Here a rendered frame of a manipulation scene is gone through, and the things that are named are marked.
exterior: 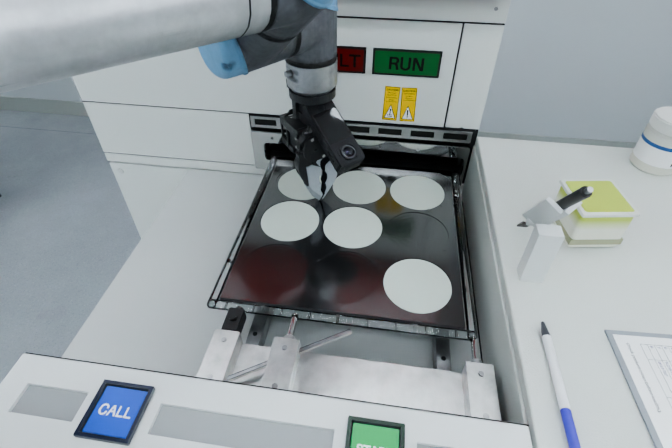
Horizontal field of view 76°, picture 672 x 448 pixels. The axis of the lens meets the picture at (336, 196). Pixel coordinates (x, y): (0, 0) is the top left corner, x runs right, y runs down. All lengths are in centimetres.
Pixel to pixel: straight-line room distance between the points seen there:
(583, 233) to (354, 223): 34
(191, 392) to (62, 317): 150
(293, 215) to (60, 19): 50
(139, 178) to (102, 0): 80
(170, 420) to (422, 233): 45
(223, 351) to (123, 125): 61
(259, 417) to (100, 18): 38
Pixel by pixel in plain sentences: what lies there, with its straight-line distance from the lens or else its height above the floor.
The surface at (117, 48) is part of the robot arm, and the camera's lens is 37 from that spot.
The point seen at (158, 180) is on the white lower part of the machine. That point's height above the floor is 78.
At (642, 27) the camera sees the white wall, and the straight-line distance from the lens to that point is 258.
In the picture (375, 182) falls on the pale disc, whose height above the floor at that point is 90.
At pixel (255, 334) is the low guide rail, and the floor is 85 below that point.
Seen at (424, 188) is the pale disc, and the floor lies 90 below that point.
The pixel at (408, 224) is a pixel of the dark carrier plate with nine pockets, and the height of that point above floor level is 90.
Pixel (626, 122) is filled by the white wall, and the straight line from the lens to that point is 282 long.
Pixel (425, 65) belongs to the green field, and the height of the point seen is 110.
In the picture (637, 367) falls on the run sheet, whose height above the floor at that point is 97.
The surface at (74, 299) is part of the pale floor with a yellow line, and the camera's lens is 203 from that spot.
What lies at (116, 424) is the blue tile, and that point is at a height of 96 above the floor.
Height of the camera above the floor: 141
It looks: 40 degrees down
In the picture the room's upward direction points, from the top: straight up
